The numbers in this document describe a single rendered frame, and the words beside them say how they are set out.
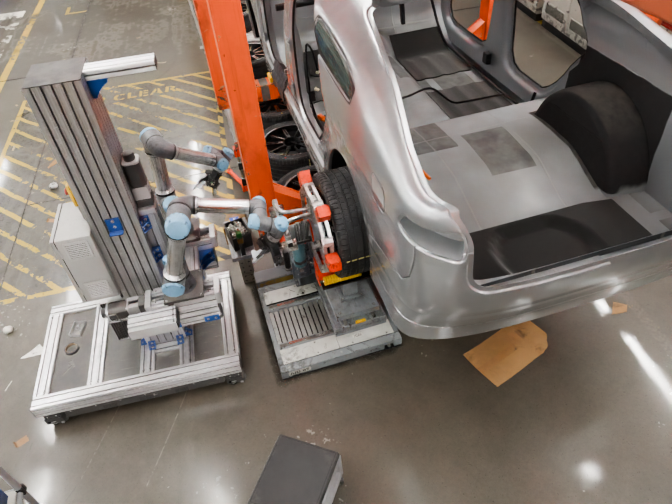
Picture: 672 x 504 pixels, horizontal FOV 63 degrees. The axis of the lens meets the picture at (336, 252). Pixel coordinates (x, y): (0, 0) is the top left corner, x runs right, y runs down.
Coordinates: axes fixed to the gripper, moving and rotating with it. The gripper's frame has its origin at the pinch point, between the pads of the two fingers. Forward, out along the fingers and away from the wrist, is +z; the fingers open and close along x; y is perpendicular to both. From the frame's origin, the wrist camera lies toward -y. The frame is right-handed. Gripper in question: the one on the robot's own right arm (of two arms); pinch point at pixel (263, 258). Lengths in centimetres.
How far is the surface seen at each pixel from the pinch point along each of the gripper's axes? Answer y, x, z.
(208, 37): 222, -128, 71
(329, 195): 8, -44, -25
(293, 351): -43, -24, 77
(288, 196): 41, -64, 31
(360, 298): -41, -75, 50
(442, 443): -140, -42, 27
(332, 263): -22.6, -30.4, -7.2
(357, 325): -54, -62, 54
